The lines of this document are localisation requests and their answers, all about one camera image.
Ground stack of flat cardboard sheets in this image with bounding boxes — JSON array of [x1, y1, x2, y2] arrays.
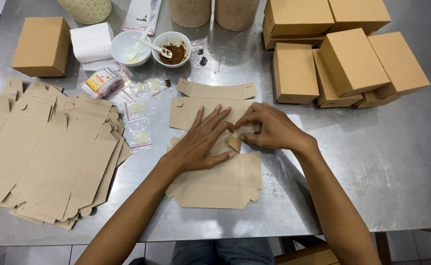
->
[[0, 78, 132, 231]]

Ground kraft box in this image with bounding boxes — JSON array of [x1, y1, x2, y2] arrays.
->
[[165, 78, 263, 210]]

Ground wooden stool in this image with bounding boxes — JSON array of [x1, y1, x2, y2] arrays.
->
[[274, 242, 340, 265]]

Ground small zip bag brown paste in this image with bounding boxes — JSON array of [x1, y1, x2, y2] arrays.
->
[[193, 54, 226, 74], [190, 38, 209, 56]]

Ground white spoon with brown paste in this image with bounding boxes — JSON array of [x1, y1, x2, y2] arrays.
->
[[132, 34, 173, 59]]

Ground brown chili paste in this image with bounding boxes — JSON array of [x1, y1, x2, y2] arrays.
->
[[159, 41, 187, 66]]

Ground single closed brown carton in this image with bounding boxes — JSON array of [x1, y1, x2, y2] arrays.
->
[[12, 16, 72, 78]]

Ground white plastic spoon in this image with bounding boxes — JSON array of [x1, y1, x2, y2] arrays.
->
[[126, 26, 152, 60]]

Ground clear pack of zip bags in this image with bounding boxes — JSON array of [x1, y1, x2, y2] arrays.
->
[[122, 0, 164, 37]]

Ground person's left hand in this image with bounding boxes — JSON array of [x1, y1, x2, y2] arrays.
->
[[162, 104, 237, 173]]

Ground beige woven cylinder container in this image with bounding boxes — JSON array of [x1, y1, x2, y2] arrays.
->
[[168, 0, 212, 28], [214, 0, 261, 32]]

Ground pile of assembled kraft boxes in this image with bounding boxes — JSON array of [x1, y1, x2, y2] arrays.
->
[[262, 0, 431, 109]]

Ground white bowl with pale sauce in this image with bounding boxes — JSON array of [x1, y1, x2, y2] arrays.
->
[[110, 30, 153, 67]]

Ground person's right hand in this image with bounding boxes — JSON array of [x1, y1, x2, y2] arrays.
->
[[235, 102, 317, 155]]

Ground cream woven basket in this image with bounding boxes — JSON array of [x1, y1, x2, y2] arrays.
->
[[57, 0, 112, 26]]

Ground plastic packet with yellow label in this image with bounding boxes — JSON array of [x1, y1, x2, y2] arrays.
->
[[81, 62, 133, 100]]

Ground white paper napkin stack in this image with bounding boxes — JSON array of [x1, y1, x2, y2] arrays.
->
[[70, 22, 115, 71]]

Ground white bowl with brown paste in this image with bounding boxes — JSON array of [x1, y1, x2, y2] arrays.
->
[[151, 31, 192, 68]]

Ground person's blue jeans legs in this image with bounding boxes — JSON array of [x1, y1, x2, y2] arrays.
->
[[170, 238, 275, 265]]

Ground small zip bag white filling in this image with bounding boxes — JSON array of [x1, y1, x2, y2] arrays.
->
[[144, 77, 169, 97], [126, 119, 153, 152], [124, 99, 148, 121], [121, 81, 147, 101]]

